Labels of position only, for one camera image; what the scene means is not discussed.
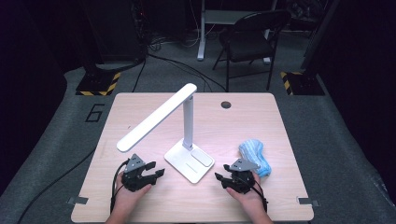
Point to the white desk lamp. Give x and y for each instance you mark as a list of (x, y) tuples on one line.
[(186, 124)]

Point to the black folding chair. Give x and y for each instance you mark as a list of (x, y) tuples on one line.
[(246, 46)]

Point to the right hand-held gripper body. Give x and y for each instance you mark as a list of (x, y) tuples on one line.
[(243, 165)]

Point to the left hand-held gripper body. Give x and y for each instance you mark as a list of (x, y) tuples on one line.
[(134, 163)]

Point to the person's left hand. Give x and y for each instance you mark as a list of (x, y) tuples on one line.
[(126, 197)]

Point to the black stand with striped base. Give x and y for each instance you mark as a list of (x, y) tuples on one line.
[(305, 84), (96, 82)]

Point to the grey tape piece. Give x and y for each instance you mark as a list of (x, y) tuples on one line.
[(77, 200), (308, 201)]

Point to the black equipment rack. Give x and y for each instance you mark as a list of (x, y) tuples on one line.
[(118, 31)]

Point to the white metal desk frame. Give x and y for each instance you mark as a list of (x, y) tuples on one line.
[(201, 37)]

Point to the person's right hand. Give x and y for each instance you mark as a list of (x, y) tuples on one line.
[(252, 200)]

